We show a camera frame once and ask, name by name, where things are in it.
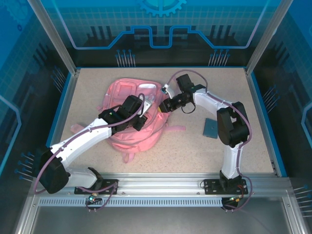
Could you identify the pink backpack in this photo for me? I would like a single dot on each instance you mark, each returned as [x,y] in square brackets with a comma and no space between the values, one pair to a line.
[136,141]

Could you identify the grey-blue thin notebook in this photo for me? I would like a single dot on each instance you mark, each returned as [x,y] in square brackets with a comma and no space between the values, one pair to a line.
[209,128]

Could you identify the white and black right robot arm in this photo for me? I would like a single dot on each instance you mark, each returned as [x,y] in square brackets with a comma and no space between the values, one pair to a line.
[207,100]

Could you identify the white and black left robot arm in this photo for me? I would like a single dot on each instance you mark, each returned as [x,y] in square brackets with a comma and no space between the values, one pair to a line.
[85,136]

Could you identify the aluminium cross beam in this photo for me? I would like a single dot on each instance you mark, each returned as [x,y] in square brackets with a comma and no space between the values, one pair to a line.
[158,185]

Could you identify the blue printed rear panel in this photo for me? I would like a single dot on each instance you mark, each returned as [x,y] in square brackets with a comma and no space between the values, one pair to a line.
[97,14]

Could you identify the blue printed side panel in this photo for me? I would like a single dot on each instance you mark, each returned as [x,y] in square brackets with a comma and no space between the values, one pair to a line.
[297,73]
[14,73]

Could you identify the aluminium table side rail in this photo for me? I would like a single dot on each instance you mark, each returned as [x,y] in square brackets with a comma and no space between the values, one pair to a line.
[256,97]
[62,122]

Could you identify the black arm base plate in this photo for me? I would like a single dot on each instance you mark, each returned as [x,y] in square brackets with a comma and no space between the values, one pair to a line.
[112,181]
[212,191]

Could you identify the aluminium frame post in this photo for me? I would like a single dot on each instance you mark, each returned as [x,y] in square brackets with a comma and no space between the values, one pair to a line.
[55,34]
[265,34]

